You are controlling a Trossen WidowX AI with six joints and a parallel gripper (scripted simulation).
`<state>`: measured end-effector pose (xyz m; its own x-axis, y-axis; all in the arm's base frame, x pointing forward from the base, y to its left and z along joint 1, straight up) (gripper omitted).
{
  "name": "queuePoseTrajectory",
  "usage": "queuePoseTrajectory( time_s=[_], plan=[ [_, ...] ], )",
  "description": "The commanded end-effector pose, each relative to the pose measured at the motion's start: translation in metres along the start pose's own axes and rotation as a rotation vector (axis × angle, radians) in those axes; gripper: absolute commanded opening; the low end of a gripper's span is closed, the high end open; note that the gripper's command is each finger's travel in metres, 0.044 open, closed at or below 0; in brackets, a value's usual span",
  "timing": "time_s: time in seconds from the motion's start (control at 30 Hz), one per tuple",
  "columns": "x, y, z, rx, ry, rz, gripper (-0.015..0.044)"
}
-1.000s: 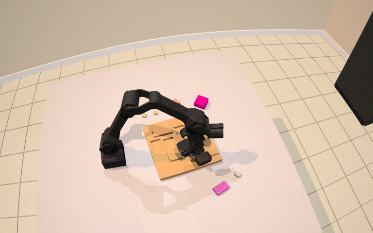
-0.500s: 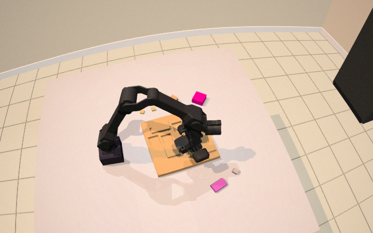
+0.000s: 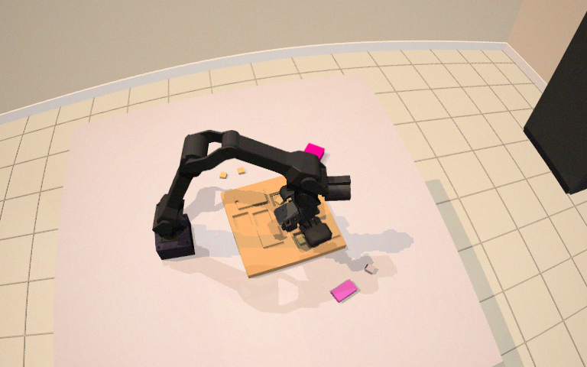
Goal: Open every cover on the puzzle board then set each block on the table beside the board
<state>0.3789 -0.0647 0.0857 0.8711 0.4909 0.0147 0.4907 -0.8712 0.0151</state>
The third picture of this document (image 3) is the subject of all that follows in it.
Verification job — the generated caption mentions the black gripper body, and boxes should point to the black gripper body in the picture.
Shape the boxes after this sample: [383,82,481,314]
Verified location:
[280,185,332,247]

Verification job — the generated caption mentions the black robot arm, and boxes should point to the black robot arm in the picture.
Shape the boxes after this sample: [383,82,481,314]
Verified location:
[152,130,351,242]

